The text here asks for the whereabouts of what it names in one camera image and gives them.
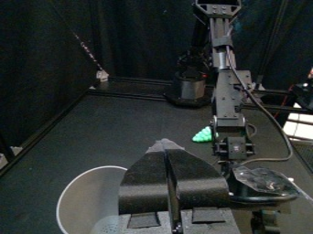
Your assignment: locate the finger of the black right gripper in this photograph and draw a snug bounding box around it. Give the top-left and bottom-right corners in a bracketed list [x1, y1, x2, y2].
[229, 191, 300, 206]

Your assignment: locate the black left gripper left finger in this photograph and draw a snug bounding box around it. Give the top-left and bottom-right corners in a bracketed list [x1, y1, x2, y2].
[118, 138, 173, 215]

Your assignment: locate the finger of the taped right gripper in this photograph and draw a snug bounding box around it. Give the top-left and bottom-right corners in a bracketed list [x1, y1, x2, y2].
[231, 165, 301, 197]

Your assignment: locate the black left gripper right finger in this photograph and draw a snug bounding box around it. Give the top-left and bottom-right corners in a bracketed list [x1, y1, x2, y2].
[163, 138, 231, 234]

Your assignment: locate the green bumpy toy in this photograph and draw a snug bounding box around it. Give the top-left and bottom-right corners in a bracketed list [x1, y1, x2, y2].
[191, 125, 221, 144]

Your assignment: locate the black cloth curtain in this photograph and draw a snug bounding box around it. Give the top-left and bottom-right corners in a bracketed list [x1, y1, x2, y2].
[0, 0, 313, 147]

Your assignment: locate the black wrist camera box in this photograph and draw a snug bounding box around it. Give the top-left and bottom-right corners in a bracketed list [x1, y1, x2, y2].
[211, 136, 257, 160]

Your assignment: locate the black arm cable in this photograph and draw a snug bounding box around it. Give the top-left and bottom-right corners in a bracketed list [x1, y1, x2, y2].
[225, 45, 294, 167]

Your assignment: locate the black frame rail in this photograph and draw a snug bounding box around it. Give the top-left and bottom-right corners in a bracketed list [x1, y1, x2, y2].
[242, 88, 313, 116]
[0, 90, 90, 178]
[87, 87, 215, 102]

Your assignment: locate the red cable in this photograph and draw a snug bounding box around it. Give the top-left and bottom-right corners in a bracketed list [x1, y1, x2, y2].
[273, 84, 296, 120]

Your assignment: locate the white corner bracket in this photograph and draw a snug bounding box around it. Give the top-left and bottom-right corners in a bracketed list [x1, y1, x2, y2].
[95, 69, 110, 83]

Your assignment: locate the speckled diagonal cord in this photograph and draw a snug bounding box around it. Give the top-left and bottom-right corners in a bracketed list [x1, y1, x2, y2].
[48, 0, 104, 71]

